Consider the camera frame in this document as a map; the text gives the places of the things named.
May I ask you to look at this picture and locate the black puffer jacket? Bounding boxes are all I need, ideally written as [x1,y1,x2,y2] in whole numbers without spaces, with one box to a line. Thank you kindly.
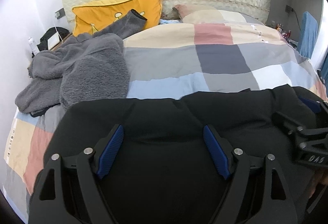
[34,85,327,223]

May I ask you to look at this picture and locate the blue curtain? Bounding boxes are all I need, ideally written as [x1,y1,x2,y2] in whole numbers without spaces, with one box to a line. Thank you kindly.
[320,54,328,84]

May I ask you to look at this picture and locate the blue chair cover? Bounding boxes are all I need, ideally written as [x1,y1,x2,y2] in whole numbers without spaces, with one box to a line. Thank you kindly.
[296,11,318,59]

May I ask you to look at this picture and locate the bottles on side table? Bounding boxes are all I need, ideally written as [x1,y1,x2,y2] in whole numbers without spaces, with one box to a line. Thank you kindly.
[275,23,291,41]

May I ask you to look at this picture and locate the patchwork checkered duvet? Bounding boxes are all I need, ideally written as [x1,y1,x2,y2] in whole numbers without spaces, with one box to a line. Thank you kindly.
[2,13,326,222]

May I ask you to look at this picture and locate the grey fleece garment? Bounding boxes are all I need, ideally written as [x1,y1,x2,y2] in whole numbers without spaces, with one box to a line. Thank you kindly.
[15,9,147,114]

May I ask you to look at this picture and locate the wooden nightstand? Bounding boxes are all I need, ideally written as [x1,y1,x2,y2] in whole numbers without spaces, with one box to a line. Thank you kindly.
[48,33,72,50]

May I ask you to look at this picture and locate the white bottle on nightstand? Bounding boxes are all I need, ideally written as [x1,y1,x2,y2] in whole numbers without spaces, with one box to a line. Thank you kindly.
[28,37,40,56]

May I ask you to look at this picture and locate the pink beige pillow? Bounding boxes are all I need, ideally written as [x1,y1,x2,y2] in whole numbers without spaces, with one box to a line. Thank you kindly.
[173,4,246,24]

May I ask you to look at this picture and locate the yellow cushion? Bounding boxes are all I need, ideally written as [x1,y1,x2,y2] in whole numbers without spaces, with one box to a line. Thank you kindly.
[72,0,162,36]

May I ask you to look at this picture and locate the wall power socket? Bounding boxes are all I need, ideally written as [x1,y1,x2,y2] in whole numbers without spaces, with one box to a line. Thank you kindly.
[55,8,65,19]

